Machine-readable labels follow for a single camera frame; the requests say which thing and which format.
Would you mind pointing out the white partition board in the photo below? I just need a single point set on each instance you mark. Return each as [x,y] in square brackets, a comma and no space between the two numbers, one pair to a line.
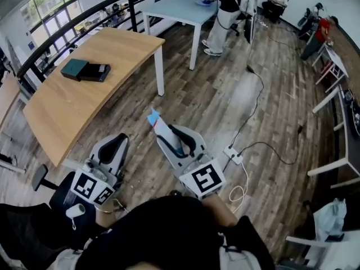
[254,10]

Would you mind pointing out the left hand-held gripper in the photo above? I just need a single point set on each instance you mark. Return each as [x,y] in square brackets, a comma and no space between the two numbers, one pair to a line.
[92,186]

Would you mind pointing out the blue cloth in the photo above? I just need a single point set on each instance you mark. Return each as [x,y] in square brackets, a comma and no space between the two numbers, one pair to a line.
[204,2]

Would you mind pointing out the large glass window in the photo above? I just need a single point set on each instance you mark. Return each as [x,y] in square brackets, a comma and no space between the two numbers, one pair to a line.
[45,7]

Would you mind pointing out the white and blue tube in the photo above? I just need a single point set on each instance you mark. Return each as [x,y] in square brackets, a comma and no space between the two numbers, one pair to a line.
[163,129]

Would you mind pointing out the black metal railing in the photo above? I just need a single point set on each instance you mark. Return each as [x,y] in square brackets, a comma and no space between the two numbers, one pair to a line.
[84,15]

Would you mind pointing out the black office chair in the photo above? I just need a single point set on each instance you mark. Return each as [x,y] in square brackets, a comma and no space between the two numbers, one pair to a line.
[28,229]

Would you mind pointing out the white power strip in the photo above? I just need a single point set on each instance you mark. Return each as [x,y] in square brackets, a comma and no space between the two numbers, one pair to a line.
[233,155]

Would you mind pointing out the small white rack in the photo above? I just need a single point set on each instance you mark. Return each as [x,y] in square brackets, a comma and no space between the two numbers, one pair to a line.
[337,63]

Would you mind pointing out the white frame desk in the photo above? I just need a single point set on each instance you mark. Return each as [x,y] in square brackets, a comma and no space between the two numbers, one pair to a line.
[348,139]

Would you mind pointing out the white plastic bag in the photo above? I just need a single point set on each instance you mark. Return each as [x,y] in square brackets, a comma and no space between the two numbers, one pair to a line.
[330,218]

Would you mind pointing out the person's right forearm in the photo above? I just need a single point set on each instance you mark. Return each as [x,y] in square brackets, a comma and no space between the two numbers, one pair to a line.
[222,212]

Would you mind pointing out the light blue table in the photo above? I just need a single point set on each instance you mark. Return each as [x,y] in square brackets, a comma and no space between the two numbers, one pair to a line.
[180,8]

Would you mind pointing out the person's left forearm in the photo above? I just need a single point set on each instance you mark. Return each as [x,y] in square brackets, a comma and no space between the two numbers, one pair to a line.
[105,219]

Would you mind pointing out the teal and black sliding box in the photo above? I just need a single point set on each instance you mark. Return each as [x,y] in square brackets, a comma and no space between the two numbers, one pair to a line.
[73,69]

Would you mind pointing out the wooden table with white legs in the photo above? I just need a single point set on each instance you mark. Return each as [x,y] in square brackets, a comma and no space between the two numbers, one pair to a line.
[84,108]

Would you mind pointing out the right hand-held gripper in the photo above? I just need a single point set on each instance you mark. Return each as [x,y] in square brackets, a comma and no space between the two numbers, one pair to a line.
[204,179]

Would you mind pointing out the person's black shirt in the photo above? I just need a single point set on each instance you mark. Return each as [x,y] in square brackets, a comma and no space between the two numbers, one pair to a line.
[168,229]

